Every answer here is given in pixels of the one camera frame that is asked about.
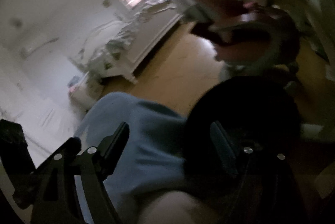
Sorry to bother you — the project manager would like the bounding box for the white nightstand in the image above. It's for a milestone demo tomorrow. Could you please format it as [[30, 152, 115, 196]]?
[[69, 72, 104, 110]]

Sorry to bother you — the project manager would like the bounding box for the white wardrobe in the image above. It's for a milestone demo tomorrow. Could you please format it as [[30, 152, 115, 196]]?
[[1, 47, 80, 166]]

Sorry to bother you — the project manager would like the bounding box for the white bed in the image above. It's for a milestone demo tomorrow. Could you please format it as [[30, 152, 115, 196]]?
[[69, 0, 180, 84]]

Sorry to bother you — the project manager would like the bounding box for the air conditioner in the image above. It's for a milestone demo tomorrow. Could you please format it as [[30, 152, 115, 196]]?
[[19, 37, 59, 59]]

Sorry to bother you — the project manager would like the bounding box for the pink desk chair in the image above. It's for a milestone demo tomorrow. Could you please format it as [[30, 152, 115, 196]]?
[[195, 0, 300, 66]]

